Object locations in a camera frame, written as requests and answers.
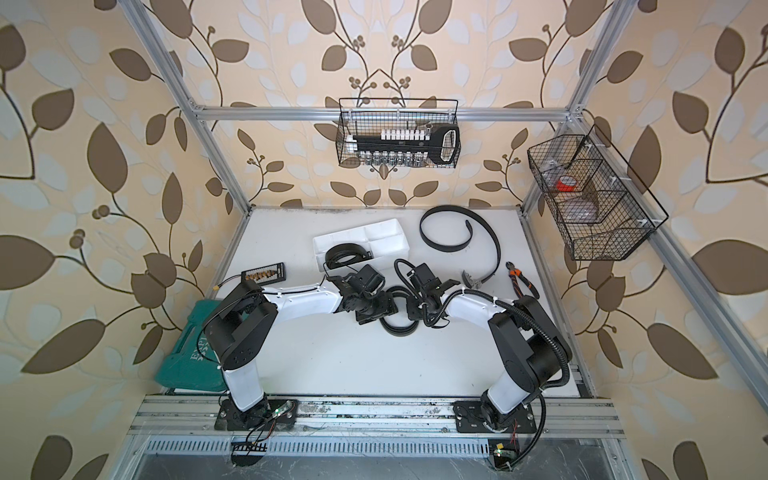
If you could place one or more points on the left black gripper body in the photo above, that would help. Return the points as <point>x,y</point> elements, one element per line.
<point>375,307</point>

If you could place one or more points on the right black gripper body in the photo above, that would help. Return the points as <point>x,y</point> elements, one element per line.
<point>417,309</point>

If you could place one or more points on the black belt front loop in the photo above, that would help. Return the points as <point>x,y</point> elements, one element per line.
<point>345,255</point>

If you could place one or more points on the white divided storage tray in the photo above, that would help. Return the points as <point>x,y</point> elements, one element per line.
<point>385,240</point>

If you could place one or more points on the black belt long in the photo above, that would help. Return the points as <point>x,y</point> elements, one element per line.
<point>399,330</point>

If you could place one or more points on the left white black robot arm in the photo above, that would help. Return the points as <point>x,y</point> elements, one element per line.
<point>239,326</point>

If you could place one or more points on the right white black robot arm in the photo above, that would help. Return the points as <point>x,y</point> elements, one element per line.
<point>533,352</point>

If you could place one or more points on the orange black pliers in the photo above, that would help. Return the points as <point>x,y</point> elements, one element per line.
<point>522,286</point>

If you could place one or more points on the black bit holder box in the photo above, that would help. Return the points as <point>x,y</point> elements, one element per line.
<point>265,275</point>

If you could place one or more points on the red item in basket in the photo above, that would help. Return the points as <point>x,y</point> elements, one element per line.
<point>566,184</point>

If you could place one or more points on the green plastic tool case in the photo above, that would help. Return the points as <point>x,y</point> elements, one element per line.
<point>191,364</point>

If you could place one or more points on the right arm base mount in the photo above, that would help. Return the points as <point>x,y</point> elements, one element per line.
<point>476,416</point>

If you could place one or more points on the black socket set rail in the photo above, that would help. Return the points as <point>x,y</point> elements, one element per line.
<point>438,144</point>

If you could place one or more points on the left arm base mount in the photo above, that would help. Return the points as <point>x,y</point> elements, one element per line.
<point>265,414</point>

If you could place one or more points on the back wire basket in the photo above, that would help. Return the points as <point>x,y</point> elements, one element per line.
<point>368,115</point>

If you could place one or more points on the wire basket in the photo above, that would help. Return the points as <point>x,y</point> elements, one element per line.
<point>368,115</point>
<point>611,212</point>

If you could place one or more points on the right wire basket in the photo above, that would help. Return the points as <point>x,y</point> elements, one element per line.
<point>611,212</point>

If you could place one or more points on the aluminium front rail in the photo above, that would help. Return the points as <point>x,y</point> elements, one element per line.
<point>558,418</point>

